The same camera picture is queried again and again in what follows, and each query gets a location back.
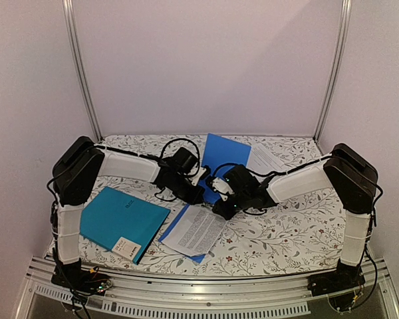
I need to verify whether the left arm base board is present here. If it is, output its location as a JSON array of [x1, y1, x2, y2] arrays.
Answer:
[[51, 265, 113, 296]]

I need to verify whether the floral table cloth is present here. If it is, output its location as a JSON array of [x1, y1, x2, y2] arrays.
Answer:
[[78, 135, 345, 276]]

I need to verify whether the aluminium front rail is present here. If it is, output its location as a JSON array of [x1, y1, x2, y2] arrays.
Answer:
[[14, 257, 399, 318]]

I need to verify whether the printed paper sheet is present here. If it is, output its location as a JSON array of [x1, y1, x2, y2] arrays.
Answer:
[[159, 205, 227, 257], [247, 144, 284, 174]]

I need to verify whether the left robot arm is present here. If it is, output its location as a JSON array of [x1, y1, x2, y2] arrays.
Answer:
[[47, 136, 210, 288]]

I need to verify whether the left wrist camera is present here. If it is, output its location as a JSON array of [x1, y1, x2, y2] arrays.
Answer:
[[190, 165, 211, 186]]

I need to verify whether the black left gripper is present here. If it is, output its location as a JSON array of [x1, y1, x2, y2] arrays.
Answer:
[[165, 177, 204, 208]]

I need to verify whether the left aluminium frame post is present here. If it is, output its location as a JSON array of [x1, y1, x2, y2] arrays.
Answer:
[[62, 0, 103, 141]]

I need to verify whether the teal box with label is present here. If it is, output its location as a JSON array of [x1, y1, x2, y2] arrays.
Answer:
[[80, 187, 170, 265]]

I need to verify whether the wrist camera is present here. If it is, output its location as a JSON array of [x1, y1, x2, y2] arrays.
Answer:
[[190, 165, 211, 186], [205, 176, 234, 201]]

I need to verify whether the blue ring binder folder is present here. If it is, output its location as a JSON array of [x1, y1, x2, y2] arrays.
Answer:
[[158, 133, 253, 265]]

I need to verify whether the right aluminium frame post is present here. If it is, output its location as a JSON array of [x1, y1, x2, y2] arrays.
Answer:
[[313, 0, 352, 144]]

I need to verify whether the aluminium frame post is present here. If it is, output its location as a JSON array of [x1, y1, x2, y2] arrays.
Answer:
[[313, 0, 352, 144], [62, 0, 103, 141]]

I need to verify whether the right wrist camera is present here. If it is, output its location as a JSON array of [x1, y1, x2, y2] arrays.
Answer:
[[205, 176, 234, 201]]

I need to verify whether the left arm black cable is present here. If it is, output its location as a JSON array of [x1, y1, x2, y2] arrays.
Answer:
[[159, 138, 202, 165]]

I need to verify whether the right arm base board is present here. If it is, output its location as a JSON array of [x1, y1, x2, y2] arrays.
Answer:
[[307, 263, 365, 296]]

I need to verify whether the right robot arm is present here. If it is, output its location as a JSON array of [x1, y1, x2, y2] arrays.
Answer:
[[206, 143, 383, 290]]

